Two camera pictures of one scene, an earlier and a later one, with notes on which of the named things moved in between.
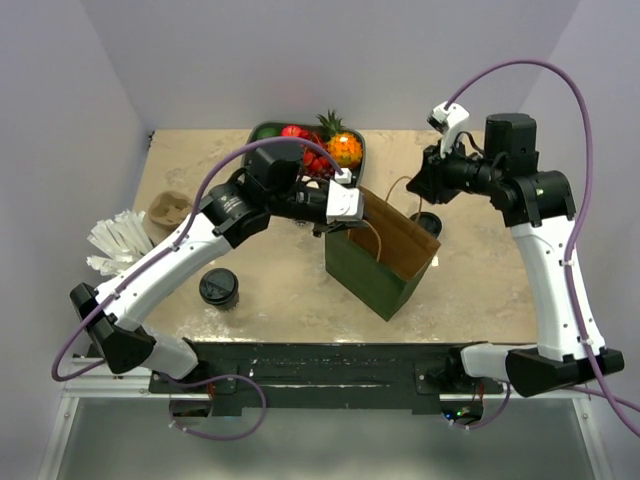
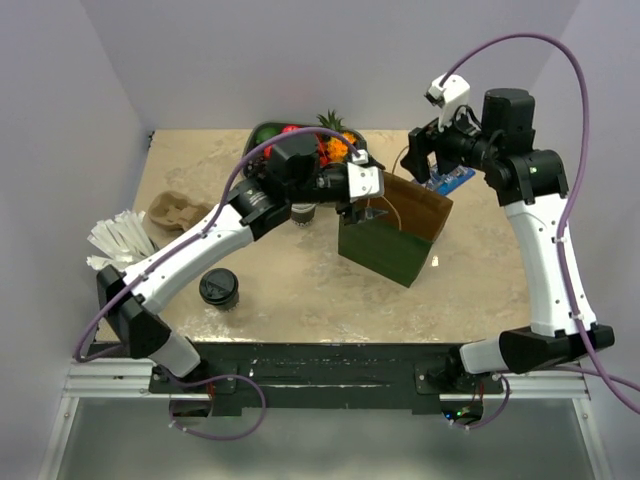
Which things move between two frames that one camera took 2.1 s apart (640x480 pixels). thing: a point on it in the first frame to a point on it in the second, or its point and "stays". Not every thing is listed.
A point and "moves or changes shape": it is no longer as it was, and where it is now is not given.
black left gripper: (337, 225) to (353, 216)
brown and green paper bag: (379, 261) moves or changes shape
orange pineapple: (346, 148) stays
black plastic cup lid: (218, 286) stays
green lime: (267, 132) stays
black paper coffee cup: (228, 307) stays
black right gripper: (431, 181) to (423, 140)
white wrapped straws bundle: (121, 239) stays
